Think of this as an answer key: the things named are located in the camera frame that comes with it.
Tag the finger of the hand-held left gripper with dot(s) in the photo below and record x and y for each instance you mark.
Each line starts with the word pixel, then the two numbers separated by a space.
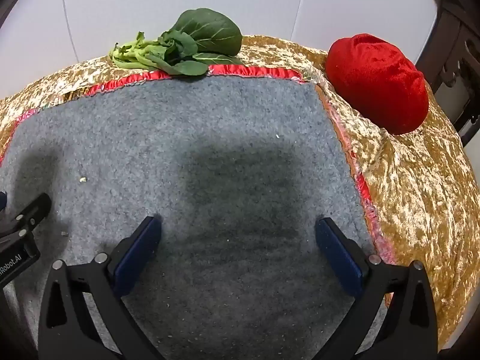
pixel 2 200
pixel 35 208

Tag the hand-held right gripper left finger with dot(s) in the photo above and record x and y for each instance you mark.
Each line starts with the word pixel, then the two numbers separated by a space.
pixel 144 240

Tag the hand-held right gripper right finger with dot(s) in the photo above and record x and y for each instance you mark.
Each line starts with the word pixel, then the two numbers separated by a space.
pixel 333 243

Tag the gold velvet cloth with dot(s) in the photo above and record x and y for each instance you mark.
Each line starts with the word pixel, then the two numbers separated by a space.
pixel 412 180

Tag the grey felt mat red trim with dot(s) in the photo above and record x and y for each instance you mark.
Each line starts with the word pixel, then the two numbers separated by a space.
pixel 225 138

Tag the red velvet cushion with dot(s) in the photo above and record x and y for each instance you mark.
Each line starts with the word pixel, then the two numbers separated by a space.
pixel 375 82

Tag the green leafy bok choy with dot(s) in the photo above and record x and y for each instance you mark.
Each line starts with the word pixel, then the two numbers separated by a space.
pixel 204 30

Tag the dark metal frame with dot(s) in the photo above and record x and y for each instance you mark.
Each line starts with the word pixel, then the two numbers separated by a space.
pixel 450 33

